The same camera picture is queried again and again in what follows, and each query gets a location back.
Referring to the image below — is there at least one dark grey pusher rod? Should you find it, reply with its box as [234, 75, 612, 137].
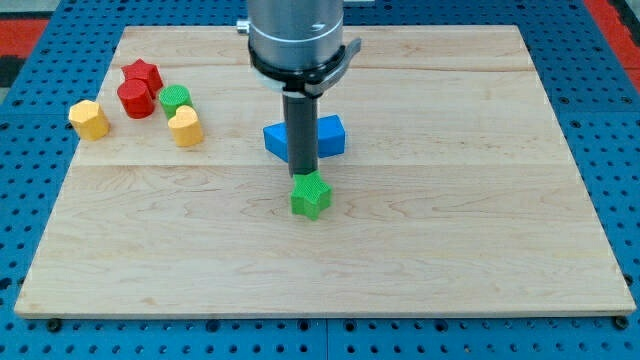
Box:
[282, 95, 319, 176]

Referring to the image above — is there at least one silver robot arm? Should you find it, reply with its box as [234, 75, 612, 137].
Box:
[246, 0, 348, 175]

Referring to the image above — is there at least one blue triangle block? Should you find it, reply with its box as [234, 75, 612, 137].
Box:
[263, 122, 288, 163]

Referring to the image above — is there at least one blue cube block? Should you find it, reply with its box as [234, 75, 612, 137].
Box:
[318, 115, 346, 158]

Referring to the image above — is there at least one green star block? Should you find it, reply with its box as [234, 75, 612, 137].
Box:
[290, 170, 332, 220]

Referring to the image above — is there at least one yellow heart block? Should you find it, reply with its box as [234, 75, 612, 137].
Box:
[168, 105, 204, 147]

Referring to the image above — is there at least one green cylinder block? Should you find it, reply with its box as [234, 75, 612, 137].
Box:
[158, 84, 193, 119]

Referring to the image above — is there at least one red star block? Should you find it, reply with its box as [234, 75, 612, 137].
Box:
[121, 58, 164, 99]

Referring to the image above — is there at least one red cylinder block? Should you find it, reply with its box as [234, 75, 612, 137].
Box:
[117, 79, 155, 119]

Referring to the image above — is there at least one light wooden board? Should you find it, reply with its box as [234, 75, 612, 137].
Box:
[15, 25, 636, 319]

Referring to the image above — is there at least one yellow hexagon block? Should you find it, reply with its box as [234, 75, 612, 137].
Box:
[68, 100, 110, 141]

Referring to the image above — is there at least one black clamp ring with lever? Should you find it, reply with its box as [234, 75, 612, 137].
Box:
[247, 37, 363, 98]

